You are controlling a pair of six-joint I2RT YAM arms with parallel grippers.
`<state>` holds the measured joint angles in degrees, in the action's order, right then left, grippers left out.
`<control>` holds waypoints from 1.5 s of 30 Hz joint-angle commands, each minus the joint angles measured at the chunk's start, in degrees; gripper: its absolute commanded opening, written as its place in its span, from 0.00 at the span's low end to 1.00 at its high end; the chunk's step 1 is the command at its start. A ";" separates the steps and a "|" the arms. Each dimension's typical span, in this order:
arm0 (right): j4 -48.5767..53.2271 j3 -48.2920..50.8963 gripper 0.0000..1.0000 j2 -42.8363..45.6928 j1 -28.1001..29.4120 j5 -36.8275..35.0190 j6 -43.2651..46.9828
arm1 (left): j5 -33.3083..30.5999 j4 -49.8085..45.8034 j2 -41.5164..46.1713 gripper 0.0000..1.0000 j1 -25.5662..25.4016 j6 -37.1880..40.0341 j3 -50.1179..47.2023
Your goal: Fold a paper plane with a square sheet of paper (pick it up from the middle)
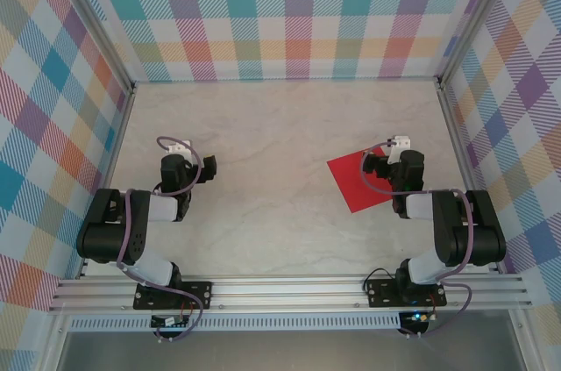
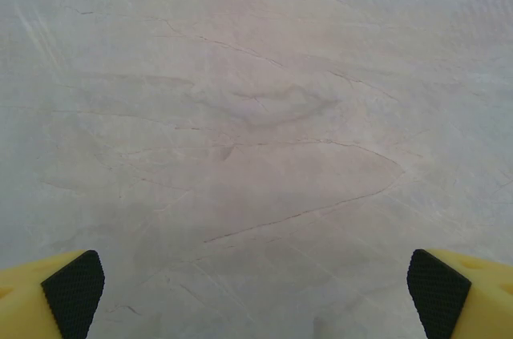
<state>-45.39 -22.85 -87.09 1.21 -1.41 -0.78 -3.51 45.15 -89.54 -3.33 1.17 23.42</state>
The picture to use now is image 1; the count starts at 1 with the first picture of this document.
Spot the red square paper sheet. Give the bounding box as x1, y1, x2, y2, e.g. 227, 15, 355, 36
327, 146, 398, 214

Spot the thin black base cable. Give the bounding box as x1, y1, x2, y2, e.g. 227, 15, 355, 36
363, 268, 398, 293

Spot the aluminium table edge rail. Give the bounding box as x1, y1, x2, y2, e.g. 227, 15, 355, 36
437, 81, 501, 274
76, 85, 137, 280

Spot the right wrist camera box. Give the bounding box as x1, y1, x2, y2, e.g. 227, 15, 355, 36
388, 134, 413, 166

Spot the long aluminium mounting rail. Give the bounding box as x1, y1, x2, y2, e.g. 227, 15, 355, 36
47, 276, 534, 314

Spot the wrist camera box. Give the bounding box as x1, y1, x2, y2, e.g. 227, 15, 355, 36
168, 139, 195, 155
388, 134, 413, 166

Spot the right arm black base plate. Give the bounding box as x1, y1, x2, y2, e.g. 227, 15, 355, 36
366, 278, 447, 309

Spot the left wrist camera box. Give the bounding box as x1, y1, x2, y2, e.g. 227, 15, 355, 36
168, 139, 195, 155

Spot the perforated metal cable tray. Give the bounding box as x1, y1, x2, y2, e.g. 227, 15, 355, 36
67, 316, 404, 332

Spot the aluminium frame post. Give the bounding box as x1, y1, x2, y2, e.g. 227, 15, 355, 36
50, 0, 135, 94
437, 0, 525, 87

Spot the grey metal sheet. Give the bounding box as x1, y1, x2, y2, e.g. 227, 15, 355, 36
56, 329, 527, 371

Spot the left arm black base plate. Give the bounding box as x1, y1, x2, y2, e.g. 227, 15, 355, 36
133, 281, 214, 311

